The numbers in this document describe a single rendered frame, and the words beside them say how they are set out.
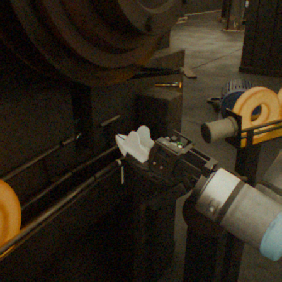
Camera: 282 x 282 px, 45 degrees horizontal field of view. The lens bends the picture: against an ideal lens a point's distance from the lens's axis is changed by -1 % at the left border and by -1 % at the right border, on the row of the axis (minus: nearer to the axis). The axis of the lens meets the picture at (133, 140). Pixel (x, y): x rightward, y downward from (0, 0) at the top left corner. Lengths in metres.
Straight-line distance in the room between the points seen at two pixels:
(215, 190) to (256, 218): 0.08
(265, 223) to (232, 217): 0.05
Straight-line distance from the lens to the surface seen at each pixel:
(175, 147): 0.64
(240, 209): 0.61
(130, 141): 0.68
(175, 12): 0.64
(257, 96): 1.04
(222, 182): 0.62
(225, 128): 1.00
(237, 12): 9.51
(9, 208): 0.57
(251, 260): 1.60
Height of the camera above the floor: 1.05
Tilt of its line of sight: 24 degrees down
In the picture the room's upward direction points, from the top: straight up
